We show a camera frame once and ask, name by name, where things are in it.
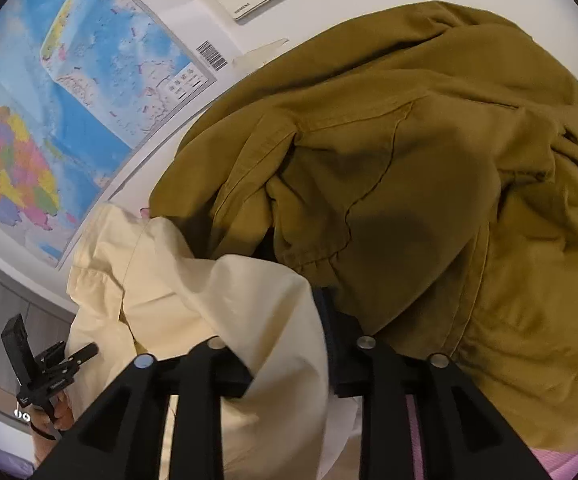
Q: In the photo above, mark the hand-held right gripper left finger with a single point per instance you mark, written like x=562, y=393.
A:
x=204, y=385

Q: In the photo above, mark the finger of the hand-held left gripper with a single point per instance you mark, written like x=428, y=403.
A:
x=54, y=350
x=83, y=352

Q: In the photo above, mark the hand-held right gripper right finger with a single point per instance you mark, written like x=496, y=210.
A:
x=341, y=355

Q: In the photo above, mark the cream garment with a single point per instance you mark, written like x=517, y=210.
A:
x=194, y=290

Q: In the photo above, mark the person's left hand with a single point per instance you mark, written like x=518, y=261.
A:
x=64, y=410

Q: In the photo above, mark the grey wooden cabinet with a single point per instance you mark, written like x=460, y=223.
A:
x=9, y=300

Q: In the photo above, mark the olive green jacket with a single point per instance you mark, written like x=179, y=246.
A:
x=419, y=170

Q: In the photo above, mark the pink bed sheet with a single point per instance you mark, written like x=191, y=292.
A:
x=564, y=465

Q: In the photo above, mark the strip of clear tape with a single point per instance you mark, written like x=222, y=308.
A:
x=259, y=52

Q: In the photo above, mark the colourful wall map poster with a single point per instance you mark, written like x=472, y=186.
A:
x=69, y=110

